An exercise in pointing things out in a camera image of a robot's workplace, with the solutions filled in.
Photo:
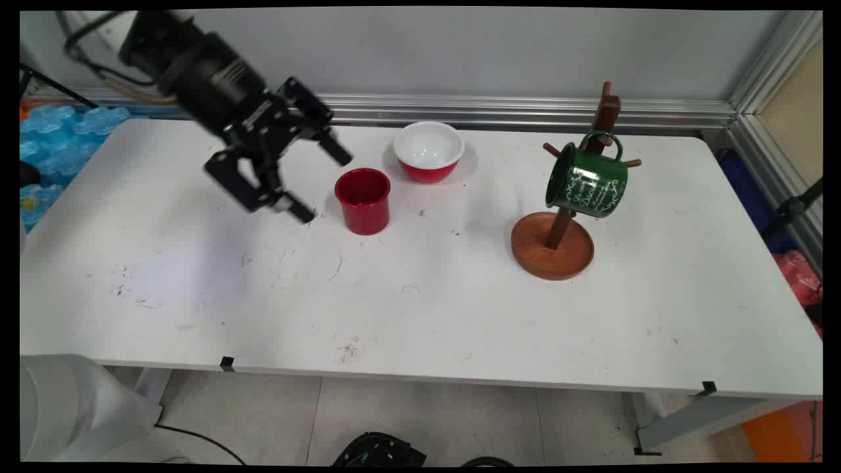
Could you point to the black camera stand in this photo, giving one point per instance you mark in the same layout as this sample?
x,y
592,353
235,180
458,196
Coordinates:
x,y
795,207

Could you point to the thin black tripod leg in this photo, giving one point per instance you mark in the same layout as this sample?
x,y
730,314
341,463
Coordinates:
x,y
59,85

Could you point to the blue bin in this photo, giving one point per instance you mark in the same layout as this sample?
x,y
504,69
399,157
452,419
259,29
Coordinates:
x,y
749,197

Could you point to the wooden mug tree stand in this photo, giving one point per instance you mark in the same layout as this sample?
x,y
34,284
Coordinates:
x,y
552,253

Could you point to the red bowl white inside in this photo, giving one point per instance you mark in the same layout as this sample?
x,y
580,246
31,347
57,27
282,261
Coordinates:
x,y
428,148

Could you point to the red plastic bag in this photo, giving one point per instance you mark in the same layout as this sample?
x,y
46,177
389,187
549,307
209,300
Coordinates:
x,y
798,276

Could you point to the grey table leg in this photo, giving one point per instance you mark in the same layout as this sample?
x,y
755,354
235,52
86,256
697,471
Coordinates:
x,y
152,386
709,417

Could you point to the orange box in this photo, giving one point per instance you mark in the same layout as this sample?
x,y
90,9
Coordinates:
x,y
778,433

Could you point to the aluminium frame rail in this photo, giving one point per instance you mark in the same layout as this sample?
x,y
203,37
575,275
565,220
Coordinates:
x,y
525,108

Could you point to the black tape clip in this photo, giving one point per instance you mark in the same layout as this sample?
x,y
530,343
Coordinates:
x,y
227,364
708,387

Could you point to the black device on floor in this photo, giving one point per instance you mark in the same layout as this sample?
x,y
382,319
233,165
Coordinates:
x,y
378,452

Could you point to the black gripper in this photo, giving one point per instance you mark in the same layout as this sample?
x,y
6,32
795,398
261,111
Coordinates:
x,y
210,79

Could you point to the red metal cup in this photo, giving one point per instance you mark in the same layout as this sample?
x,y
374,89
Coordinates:
x,y
363,200

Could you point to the blue water bottle pack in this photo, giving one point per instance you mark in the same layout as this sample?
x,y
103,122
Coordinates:
x,y
62,141

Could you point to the green enamel mug white print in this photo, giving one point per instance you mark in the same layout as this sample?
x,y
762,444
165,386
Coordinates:
x,y
588,184

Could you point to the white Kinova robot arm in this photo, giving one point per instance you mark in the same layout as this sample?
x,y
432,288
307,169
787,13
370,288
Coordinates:
x,y
66,407

